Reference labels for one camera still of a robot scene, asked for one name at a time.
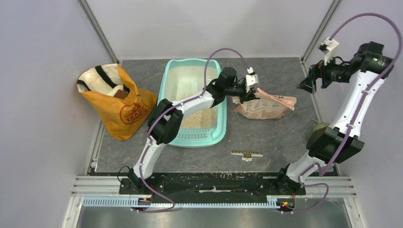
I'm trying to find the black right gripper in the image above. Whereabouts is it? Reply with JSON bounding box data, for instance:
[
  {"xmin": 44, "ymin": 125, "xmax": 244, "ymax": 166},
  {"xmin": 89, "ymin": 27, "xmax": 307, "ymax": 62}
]
[{"xmin": 296, "ymin": 51, "xmax": 351, "ymax": 94}]

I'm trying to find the pink cat litter bag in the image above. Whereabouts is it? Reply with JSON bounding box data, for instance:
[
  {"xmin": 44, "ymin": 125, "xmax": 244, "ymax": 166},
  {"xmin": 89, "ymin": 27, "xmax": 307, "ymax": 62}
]
[{"xmin": 232, "ymin": 88, "xmax": 297, "ymax": 120}]

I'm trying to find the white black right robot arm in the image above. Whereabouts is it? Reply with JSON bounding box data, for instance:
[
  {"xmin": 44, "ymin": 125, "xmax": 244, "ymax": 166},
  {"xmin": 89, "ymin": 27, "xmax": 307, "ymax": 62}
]
[{"xmin": 273, "ymin": 41, "xmax": 394, "ymax": 194}]

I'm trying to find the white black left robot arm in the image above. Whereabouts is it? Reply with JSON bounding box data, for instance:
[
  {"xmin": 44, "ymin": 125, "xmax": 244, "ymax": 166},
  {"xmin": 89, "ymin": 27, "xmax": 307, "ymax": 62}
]
[{"xmin": 128, "ymin": 67, "xmax": 259, "ymax": 194}]

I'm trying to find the tan litter pile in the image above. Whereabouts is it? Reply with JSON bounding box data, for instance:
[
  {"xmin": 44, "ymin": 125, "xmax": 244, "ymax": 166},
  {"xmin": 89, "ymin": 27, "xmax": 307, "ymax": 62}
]
[{"xmin": 181, "ymin": 107, "xmax": 218, "ymax": 129}]

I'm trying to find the teal plastic litter box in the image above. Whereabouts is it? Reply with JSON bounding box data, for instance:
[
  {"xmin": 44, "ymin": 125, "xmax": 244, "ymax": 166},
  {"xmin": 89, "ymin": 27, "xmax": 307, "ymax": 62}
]
[{"xmin": 158, "ymin": 58, "xmax": 227, "ymax": 148}]

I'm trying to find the green netted melon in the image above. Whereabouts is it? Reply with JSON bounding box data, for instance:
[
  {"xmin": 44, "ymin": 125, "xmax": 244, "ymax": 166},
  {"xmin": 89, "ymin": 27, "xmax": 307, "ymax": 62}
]
[{"xmin": 311, "ymin": 118, "xmax": 330, "ymax": 133}]

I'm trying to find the orange Trader Joe's bag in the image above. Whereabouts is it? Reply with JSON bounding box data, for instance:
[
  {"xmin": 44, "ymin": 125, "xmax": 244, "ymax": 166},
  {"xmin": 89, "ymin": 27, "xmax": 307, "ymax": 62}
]
[{"xmin": 77, "ymin": 63, "xmax": 157, "ymax": 141}]

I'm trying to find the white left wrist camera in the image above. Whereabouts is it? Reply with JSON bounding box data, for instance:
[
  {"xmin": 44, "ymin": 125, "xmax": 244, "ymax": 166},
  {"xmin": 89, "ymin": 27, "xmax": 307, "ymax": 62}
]
[{"xmin": 245, "ymin": 67, "xmax": 259, "ymax": 92}]

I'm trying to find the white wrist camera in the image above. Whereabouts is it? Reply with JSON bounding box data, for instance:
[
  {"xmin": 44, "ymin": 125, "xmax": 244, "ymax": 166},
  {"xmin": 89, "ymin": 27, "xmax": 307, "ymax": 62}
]
[
  {"xmin": 318, "ymin": 38, "xmax": 340, "ymax": 66},
  {"xmin": 245, "ymin": 67, "xmax": 259, "ymax": 92}
]

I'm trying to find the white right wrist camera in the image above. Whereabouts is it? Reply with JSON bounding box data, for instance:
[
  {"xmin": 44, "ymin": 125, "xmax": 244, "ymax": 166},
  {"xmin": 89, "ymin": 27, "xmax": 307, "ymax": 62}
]
[{"xmin": 318, "ymin": 38, "xmax": 340, "ymax": 66}]

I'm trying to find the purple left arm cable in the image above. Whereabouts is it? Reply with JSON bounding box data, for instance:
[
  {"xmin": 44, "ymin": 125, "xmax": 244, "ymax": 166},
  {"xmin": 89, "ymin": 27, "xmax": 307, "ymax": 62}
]
[{"xmin": 130, "ymin": 47, "xmax": 252, "ymax": 214}]

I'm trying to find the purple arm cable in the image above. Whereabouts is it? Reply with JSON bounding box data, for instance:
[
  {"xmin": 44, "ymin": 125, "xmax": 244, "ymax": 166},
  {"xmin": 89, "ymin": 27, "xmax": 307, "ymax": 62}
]
[
  {"xmin": 130, "ymin": 47, "xmax": 252, "ymax": 214},
  {"xmin": 277, "ymin": 13, "xmax": 403, "ymax": 215}
]

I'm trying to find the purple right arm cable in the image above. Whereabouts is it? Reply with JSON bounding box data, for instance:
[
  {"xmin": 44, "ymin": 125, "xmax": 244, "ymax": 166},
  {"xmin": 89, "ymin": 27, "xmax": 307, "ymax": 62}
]
[{"xmin": 277, "ymin": 13, "xmax": 403, "ymax": 215}]

